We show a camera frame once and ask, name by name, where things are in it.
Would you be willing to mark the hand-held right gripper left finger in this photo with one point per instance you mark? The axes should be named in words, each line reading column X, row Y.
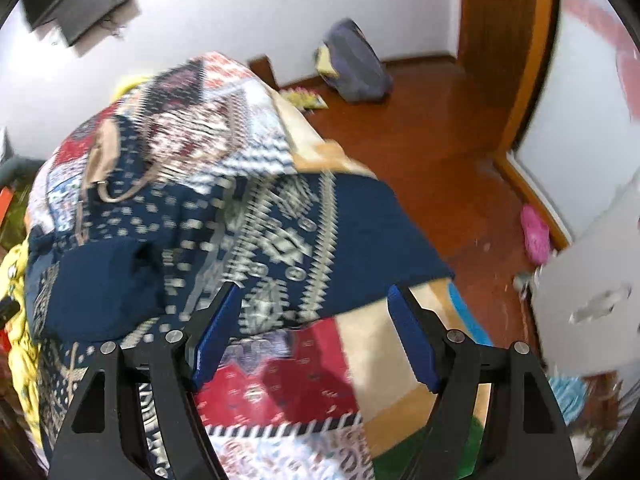
column 217, row 332

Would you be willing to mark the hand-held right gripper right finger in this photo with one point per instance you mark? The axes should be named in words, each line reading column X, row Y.
column 410, row 335

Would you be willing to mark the navy patterned garment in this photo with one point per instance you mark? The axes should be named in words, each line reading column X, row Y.
column 360, row 230

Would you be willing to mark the pink clog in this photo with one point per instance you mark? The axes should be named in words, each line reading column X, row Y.
column 535, row 232

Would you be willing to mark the turquoise cloth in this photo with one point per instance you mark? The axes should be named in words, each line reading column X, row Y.
column 570, row 400

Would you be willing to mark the white drawer cabinet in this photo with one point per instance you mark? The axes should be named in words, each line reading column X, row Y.
column 590, row 285

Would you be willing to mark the yellow cartoon print cloth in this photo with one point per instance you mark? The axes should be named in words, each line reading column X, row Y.
column 17, row 310

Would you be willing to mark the patchwork printed bedspread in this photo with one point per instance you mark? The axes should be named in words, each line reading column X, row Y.
column 210, row 110

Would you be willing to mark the orange box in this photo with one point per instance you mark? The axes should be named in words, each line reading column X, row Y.
column 5, row 205

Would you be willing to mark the grey bolster cushion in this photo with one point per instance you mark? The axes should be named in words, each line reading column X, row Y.
column 20, row 170

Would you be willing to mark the yellow pillow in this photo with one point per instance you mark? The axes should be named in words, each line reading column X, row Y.
column 127, row 87

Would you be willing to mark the grey purple bag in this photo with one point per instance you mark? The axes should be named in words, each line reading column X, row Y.
column 357, row 60

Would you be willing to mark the yellow flat packet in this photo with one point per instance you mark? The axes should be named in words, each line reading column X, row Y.
column 324, row 62

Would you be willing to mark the wooden door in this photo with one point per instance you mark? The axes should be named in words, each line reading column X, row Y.
column 505, row 35

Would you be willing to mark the wooden bed frame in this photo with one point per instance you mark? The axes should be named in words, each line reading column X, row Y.
column 262, row 70

